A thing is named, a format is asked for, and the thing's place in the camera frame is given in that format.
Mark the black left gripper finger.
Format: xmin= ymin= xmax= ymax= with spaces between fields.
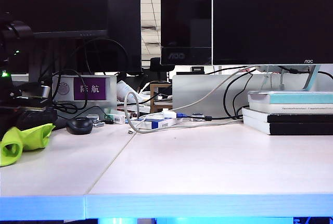
xmin=0 ymin=109 xmax=20 ymax=140

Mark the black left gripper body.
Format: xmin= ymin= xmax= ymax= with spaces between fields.
xmin=0 ymin=96 xmax=50 ymax=112

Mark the lime green microfiber rag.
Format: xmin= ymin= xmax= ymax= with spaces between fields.
xmin=0 ymin=122 xmax=56 ymax=167

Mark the silver desk divider panel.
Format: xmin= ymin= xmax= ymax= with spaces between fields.
xmin=172 ymin=74 xmax=333 ymax=119
xmin=10 ymin=74 xmax=30 ymax=83

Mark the black computer mouse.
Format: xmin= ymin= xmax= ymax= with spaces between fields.
xmin=66 ymin=117 xmax=94 ymax=135

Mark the white desk sign purple label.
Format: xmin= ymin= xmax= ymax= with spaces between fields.
xmin=53 ymin=74 xmax=118 ymax=108

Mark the small white green box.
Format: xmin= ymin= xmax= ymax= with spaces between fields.
xmin=105 ymin=113 xmax=127 ymax=125

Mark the white plastic bottle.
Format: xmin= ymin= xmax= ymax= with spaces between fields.
xmin=116 ymin=80 xmax=136 ymax=103

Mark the black monitor with black stand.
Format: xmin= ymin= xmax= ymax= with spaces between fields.
xmin=0 ymin=0 xmax=110 ymax=86

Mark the matte black monitor back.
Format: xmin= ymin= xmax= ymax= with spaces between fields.
xmin=108 ymin=0 xmax=143 ymax=73

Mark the wooden desk shelf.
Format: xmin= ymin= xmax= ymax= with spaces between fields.
xmin=149 ymin=82 xmax=174 ymax=114

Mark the blue and white carton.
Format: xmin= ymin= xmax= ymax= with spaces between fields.
xmin=130 ymin=113 xmax=184 ymax=130

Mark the black office chair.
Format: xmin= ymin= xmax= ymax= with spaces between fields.
xmin=150 ymin=57 xmax=176 ymax=79

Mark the white adapter block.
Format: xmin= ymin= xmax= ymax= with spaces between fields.
xmin=162 ymin=108 xmax=178 ymax=119

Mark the glossy black AOC monitor back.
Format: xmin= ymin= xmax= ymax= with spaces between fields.
xmin=160 ymin=0 xmax=213 ymax=66

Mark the white spine book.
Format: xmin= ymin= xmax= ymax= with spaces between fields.
xmin=249 ymin=103 xmax=333 ymax=115

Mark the AOC monitor with silver stand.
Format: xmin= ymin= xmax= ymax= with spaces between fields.
xmin=212 ymin=0 xmax=333 ymax=92

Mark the teal cover book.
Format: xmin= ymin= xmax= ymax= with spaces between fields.
xmin=247 ymin=90 xmax=333 ymax=105

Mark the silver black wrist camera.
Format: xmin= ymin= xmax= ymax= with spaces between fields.
xmin=21 ymin=84 xmax=52 ymax=100

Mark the thin black cable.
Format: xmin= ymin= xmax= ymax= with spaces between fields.
xmin=53 ymin=69 xmax=89 ymax=111

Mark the white monitor cable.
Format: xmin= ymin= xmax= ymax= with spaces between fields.
xmin=171 ymin=65 xmax=258 ymax=111

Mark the black cable with ferrite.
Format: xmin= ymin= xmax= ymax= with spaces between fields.
xmin=204 ymin=114 xmax=244 ymax=121

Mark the black monitor cable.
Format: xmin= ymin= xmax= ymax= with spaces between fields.
xmin=223 ymin=69 xmax=258 ymax=120
xmin=231 ymin=74 xmax=254 ymax=119

